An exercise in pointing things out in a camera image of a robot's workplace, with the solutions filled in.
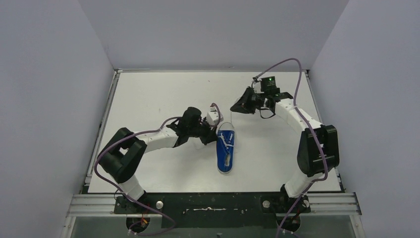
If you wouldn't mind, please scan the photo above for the aluminium rail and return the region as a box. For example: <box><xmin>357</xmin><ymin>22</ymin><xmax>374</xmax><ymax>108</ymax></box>
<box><xmin>65</xmin><ymin>193</ymin><xmax>362</xmax><ymax>218</ymax></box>
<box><xmin>303</xmin><ymin>69</ymin><xmax>344</xmax><ymax>184</ymax></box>
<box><xmin>83</xmin><ymin>69</ymin><xmax>120</xmax><ymax>186</ymax></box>

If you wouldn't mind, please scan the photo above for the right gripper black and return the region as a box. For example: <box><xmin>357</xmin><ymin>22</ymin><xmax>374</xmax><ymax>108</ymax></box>
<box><xmin>230</xmin><ymin>87</ymin><xmax>266</xmax><ymax>115</ymax></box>

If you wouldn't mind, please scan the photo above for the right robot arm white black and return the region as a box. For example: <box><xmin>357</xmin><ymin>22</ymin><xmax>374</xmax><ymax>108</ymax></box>
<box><xmin>230</xmin><ymin>76</ymin><xmax>340</xmax><ymax>212</ymax></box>

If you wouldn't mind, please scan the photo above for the blue canvas sneaker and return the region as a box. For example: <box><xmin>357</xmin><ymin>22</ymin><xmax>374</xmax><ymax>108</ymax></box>
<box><xmin>216</xmin><ymin>122</ymin><xmax>235</xmax><ymax>174</ymax></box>

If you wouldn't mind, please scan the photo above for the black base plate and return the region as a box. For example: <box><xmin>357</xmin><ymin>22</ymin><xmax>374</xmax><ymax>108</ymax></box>
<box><xmin>113</xmin><ymin>192</ymin><xmax>311</xmax><ymax>231</ymax></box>

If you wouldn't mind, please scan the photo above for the white shoelace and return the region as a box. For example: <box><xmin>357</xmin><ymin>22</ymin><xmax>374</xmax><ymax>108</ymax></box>
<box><xmin>216</xmin><ymin>119</ymin><xmax>235</xmax><ymax>156</ymax></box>

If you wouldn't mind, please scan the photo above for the aluminium front rail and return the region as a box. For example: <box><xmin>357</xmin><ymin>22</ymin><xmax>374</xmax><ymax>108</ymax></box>
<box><xmin>65</xmin><ymin>193</ymin><xmax>362</xmax><ymax>218</ymax></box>

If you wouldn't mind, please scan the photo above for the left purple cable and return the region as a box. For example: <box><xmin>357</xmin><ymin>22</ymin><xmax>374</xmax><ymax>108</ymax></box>
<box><xmin>94</xmin><ymin>102</ymin><xmax>224</xmax><ymax>237</ymax></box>

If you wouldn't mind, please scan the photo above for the left side aluminium rail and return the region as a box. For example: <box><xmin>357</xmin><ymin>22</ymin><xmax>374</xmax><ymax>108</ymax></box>
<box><xmin>83</xmin><ymin>69</ymin><xmax>120</xmax><ymax>186</ymax></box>

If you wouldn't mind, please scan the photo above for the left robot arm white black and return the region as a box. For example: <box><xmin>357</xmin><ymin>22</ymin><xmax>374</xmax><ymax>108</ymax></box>
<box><xmin>94</xmin><ymin>103</ymin><xmax>223</xmax><ymax>212</ymax></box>

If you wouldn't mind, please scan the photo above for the right side aluminium rail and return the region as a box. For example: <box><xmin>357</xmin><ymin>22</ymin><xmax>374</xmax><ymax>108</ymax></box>
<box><xmin>303</xmin><ymin>69</ymin><xmax>344</xmax><ymax>184</ymax></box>

